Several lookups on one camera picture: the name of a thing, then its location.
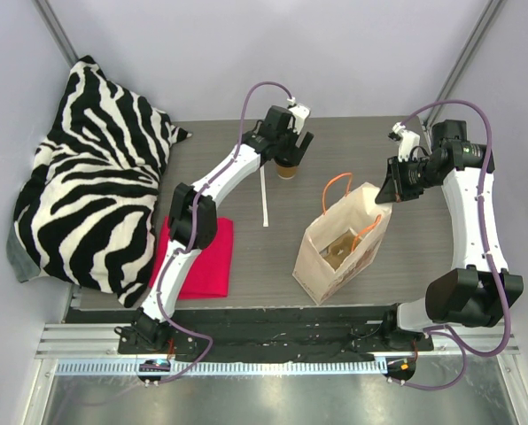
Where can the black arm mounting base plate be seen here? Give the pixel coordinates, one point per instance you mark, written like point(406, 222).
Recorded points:
point(277, 334)

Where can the red folded cloth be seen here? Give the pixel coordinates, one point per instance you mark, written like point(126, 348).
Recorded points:
point(210, 272)

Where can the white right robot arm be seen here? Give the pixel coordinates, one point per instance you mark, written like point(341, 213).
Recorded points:
point(479, 289)

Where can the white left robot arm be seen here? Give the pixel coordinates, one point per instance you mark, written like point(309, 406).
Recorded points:
point(192, 218)

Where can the brown paper coffee cup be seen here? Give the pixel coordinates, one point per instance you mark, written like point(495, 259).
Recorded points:
point(286, 171)

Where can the brown cardboard cup carrier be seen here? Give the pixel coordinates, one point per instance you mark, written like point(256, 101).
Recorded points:
point(338, 250)

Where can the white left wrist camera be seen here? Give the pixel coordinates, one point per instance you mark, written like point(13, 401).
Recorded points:
point(299, 113)

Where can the black plastic cup lid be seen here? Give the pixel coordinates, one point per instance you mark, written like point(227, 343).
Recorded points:
point(284, 162)

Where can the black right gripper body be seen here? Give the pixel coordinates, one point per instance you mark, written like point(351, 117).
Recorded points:
point(397, 177)

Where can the brown paper takeout bag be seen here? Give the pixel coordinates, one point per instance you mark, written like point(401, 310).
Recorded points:
point(343, 210)

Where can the zebra print cushion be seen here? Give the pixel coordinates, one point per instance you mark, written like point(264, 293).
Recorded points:
point(85, 214)

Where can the white wrapped straw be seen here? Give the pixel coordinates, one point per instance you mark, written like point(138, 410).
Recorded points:
point(264, 199)

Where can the white slotted cable duct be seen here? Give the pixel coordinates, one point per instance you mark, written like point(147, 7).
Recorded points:
point(144, 367)

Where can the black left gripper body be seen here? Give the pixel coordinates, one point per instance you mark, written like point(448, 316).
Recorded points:
point(293, 147)

